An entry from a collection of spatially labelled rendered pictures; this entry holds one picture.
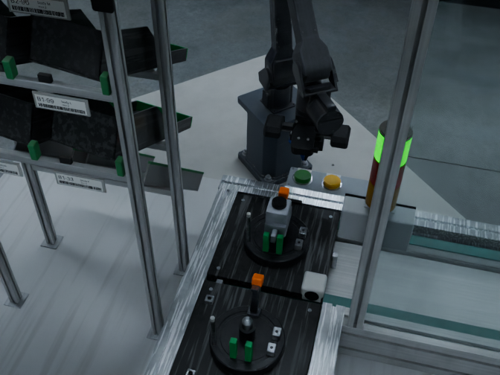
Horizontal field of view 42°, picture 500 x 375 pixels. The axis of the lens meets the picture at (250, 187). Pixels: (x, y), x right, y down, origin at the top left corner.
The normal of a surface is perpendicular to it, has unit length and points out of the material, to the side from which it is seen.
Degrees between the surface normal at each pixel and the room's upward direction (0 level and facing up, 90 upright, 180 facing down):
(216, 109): 0
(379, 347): 90
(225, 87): 0
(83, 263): 0
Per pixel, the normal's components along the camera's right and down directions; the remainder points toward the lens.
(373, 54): 0.01, -0.71
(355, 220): -0.25, 0.68
